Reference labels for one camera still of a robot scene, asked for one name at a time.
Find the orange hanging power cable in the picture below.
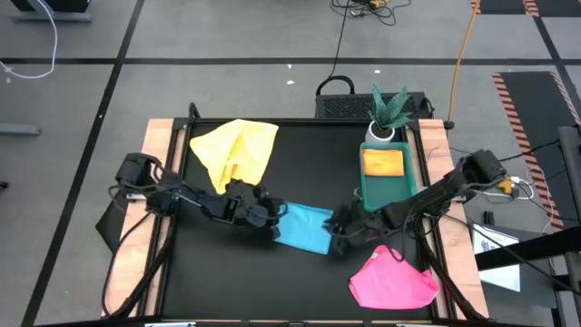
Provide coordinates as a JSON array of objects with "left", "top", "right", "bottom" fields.
[{"left": 447, "top": 0, "right": 482, "bottom": 131}]

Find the grey desk base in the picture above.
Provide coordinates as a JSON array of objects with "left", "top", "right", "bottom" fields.
[{"left": 11, "top": 0, "right": 92, "bottom": 24}]

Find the narrow striped black floor mat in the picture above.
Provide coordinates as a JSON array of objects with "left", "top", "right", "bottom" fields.
[{"left": 471, "top": 0, "right": 581, "bottom": 18}]

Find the pink microfiber towel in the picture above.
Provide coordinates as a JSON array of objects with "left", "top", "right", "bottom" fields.
[{"left": 348, "top": 244, "right": 440, "bottom": 311}]

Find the orange microfiber towel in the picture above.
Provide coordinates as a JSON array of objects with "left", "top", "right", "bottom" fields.
[{"left": 361, "top": 148, "right": 405, "bottom": 177}]

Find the white paper sheet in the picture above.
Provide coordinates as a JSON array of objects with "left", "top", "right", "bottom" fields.
[{"left": 471, "top": 224, "right": 522, "bottom": 292}]

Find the potted snake plant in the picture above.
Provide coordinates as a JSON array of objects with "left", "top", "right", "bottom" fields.
[{"left": 365, "top": 84, "right": 414, "bottom": 144}]

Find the large striped black floor mat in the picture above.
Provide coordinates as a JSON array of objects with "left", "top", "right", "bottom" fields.
[{"left": 493, "top": 71, "right": 581, "bottom": 233}]

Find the wooden table side board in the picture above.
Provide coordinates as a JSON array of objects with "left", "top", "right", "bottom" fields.
[
  {"left": 102, "top": 118, "right": 176, "bottom": 317},
  {"left": 417, "top": 118, "right": 490, "bottom": 319}
]

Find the teal plastic bin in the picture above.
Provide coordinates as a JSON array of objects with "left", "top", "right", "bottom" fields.
[{"left": 358, "top": 141, "right": 419, "bottom": 213}]

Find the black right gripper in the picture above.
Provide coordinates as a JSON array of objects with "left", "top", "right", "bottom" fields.
[{"left": 322, "top": 202, "right": 381, "bottom": 256}]

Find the grey furniture foot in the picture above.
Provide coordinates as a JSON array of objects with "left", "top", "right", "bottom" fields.
[{"left": 0, "top": 122, "right": 43, "bottom": 137}]

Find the blue microfiber towel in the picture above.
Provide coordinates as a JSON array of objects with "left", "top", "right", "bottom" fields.
[{"left": 273, "top": 202, "right": 335, "bottom": 255}]

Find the yellow microfiber towel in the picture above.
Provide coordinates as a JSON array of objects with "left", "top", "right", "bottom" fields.
[{"left": 189, "top": 118, "right": 281, "bottom": 195}]

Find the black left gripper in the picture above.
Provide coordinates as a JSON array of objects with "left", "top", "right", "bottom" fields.
[{"left": 233, "top": 181, "right": 289, "bottom": 241}]

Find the white floor cable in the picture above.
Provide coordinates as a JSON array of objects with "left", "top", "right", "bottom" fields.
[{"left": 0, "top": 0, "right": 59, "bottom": 80}]

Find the black table frame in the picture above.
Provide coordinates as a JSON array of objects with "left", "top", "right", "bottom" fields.
[{"left": 102, "top": 102, "right": 489, "bottom": 327}]

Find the black metal beam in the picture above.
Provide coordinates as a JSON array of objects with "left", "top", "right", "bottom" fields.
[{"left": 475, "top": 225, "right": 581, "bottom": 272}]

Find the black floor cable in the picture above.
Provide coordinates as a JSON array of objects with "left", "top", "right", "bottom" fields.
[{"left": 327, "top": 0, "right": 353, "bottom": 79}]

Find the black computer case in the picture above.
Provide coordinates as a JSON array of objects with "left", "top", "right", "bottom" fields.
[{"left": 315, "top": 75, "right": 435, "bottom": 121}]

